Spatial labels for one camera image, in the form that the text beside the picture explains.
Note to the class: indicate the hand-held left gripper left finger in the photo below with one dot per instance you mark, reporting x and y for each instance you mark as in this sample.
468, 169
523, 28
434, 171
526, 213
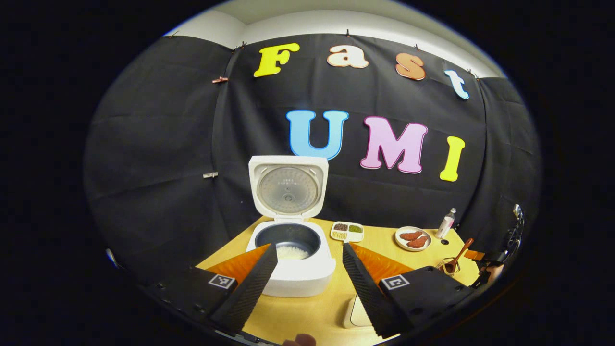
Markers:
250, 293

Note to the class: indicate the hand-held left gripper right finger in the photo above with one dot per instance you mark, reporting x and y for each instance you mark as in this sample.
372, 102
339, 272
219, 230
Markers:
367, 295

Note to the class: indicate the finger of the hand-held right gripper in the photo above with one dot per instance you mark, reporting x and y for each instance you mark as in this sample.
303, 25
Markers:
474, 256

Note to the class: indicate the brown wooden spoon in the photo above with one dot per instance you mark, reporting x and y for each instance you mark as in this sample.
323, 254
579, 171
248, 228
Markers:
463, 249

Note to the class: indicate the white rectangular rice container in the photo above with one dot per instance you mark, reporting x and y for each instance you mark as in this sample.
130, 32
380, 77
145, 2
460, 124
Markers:
355, 315

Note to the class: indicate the white rice cooker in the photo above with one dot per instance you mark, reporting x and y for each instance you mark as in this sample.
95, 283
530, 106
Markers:
307, 283

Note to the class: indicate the white rice pile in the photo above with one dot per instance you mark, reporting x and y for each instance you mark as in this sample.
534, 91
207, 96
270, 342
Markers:
293, 252

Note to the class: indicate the small pink label bottle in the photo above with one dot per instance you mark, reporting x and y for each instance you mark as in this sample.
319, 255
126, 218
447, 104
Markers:
445, 225

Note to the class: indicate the red meat slice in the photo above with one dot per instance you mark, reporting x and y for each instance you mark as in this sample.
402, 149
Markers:
418, 242
411, 235

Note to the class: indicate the white divided dish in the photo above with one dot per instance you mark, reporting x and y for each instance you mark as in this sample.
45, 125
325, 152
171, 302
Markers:
353, 237

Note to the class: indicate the white round plate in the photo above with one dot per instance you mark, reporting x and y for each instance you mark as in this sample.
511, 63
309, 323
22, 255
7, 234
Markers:
401, 245

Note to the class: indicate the pale beans pile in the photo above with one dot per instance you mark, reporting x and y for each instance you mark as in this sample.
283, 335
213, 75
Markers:
338, 235

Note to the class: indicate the green beans pile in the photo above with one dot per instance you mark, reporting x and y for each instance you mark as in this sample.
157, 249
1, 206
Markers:
355, 228

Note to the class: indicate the brown beans pile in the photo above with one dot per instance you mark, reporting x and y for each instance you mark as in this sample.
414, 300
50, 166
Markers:
340, 226

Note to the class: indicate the white cloth clip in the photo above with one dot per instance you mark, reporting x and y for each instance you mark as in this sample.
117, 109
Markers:
210, 175

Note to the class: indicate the black backdrop cloth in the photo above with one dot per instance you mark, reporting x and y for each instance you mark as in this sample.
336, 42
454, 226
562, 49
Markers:
168, 144

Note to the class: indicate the pink cloth clip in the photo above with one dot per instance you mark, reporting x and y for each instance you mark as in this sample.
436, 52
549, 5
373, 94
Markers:
220, 80

